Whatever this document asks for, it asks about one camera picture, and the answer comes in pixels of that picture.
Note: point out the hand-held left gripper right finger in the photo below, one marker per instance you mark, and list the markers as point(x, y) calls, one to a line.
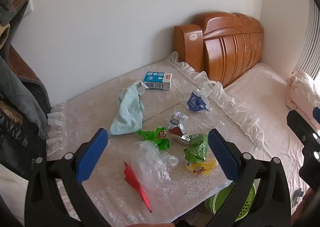
point(223, 157)

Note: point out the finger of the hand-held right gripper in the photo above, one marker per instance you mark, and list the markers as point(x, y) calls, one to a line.
point(297, 123)
point(317, 114)

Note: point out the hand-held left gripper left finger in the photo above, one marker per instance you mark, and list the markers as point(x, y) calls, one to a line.
point(91, 157)

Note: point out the green snack wrapper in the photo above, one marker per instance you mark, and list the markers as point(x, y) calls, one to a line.
point(197, 152)

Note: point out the green plastic basket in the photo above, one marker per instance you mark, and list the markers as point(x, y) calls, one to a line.
point(225, 203)

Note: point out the light blue towel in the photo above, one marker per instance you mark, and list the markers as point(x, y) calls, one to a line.
point(128, 113)

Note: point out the yellow cartoon wrapper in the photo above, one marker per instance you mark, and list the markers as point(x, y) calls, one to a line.
point(201, 167)

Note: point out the pink pillow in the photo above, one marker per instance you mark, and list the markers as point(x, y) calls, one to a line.
point(302, 92)

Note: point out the small grey object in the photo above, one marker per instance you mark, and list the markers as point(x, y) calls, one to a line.
point(297, 195)

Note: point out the pink bed sheet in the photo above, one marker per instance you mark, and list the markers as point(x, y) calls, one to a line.
point(265, 107)

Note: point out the red and silver wrapper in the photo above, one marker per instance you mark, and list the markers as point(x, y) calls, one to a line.
point(180, 135)

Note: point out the red paper plane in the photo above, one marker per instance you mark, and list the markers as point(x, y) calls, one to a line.
point(136, 184)

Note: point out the crumpled silver foil wrapper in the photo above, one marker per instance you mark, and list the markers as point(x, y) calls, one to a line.
point(178, 119)

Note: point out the blue drink pouch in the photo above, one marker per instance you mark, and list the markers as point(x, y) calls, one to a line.
point(197, 102)

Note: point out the clear plastic bag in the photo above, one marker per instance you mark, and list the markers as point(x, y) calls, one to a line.
point(152, 167)

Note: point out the green wrapper with red label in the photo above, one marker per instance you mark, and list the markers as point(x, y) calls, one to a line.
point(156, 138)

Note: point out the white ribbed radiator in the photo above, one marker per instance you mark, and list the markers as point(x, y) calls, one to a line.
point(310, 42)

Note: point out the dark jacket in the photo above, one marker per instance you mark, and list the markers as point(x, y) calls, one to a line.
point(17, 147)

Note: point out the white paper label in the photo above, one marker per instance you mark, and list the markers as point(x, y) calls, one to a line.
point(139, 86)

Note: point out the gold mesh fabric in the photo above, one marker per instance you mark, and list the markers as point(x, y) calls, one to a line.
point(10, 114)

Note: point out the carved wooden headboard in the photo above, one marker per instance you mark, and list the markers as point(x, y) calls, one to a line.
point(232, 47)

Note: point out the blue and white milk carton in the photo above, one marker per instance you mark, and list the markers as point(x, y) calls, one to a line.
point(158, 80)

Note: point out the brown plush blanket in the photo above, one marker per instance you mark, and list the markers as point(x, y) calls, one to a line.
point(23, 65)

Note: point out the wooden board with round label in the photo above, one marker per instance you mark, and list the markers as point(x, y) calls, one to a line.
point(189, 44)

